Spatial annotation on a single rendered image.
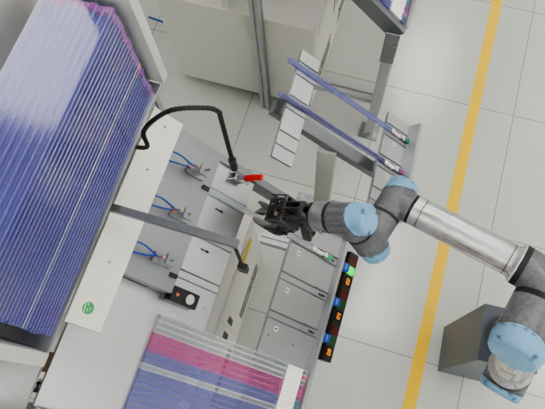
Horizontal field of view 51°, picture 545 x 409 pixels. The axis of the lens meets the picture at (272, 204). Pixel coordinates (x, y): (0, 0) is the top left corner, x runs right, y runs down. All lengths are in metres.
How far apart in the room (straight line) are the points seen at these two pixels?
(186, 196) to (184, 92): 1.55
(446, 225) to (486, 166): 1.38
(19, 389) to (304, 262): 0.85
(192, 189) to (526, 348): 0.80
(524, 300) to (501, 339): 0.10
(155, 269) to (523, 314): 0.79
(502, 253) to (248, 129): 1.61
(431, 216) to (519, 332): 0.31
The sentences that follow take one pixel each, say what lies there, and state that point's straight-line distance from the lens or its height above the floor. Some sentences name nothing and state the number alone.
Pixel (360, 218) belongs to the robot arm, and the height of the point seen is 1.20.
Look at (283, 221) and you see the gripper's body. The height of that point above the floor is 1.08.
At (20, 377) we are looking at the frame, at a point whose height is 1.39.
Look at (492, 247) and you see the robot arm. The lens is 1.38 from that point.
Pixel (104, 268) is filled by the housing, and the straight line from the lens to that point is 1.22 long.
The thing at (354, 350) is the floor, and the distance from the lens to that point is 2.42.
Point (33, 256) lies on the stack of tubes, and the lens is 0.95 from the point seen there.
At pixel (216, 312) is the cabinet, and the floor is 0.62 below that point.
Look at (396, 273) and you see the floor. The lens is 2.49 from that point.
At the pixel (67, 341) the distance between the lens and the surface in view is 1.29.
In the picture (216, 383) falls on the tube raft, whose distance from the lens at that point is 1.48.
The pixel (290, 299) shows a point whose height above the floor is 0.81.
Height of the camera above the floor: 2.40
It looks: 70 degrees down
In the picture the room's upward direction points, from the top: 7 degrees counter-clockwise
